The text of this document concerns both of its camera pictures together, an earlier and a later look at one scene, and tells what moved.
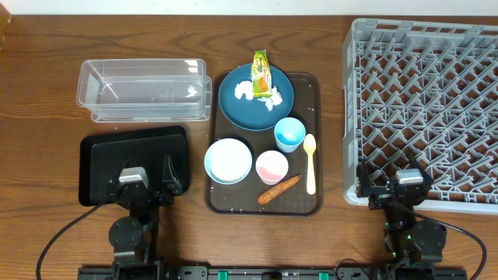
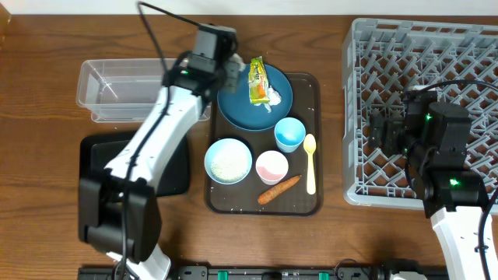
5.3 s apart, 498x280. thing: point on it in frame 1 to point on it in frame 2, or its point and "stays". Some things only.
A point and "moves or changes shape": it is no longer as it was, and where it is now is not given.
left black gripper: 169,188 to 229,73
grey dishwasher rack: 426,90 stays
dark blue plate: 254,114 stays
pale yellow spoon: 310,145 stays
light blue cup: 289,133 stays
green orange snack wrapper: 261,74 moves or changes shape
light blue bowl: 228,161 stays
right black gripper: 380,198 to 393,126
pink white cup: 271,167 stays
